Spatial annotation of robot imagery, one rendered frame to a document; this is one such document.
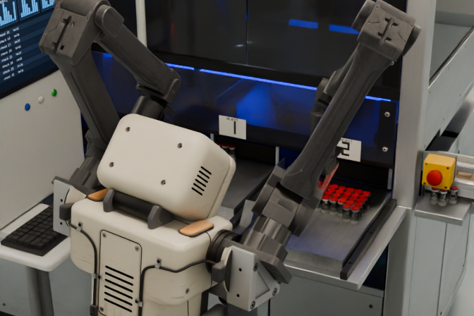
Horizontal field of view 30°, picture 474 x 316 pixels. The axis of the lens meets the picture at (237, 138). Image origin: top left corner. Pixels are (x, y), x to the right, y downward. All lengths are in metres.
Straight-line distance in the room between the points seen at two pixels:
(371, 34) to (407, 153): 0.90
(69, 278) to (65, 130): 0.68
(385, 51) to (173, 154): 0.41
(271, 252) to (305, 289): 1.11
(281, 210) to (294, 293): 1.12
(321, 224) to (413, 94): 0.41
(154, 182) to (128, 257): 0.15
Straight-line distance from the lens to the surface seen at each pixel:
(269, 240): 1.56
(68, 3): 1.61
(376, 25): 1.51
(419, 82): 2.27
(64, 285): 3.18
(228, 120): 2.52
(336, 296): 2.64
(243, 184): 2.50
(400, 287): 2.55
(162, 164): 1.58
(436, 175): 2.32
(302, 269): 2.13
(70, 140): 2.69
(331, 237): 2.26
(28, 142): 2.53
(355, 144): 2.39
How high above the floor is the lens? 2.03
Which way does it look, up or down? 24 degrees down
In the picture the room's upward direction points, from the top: straight up
